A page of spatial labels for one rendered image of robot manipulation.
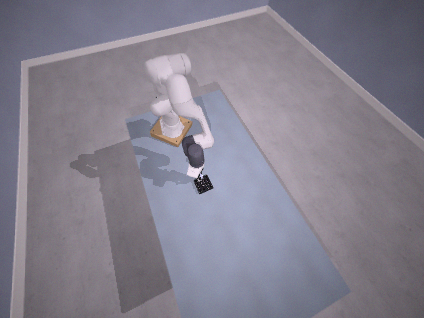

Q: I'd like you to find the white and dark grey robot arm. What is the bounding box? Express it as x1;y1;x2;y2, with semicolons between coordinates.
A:
144;53;214;178

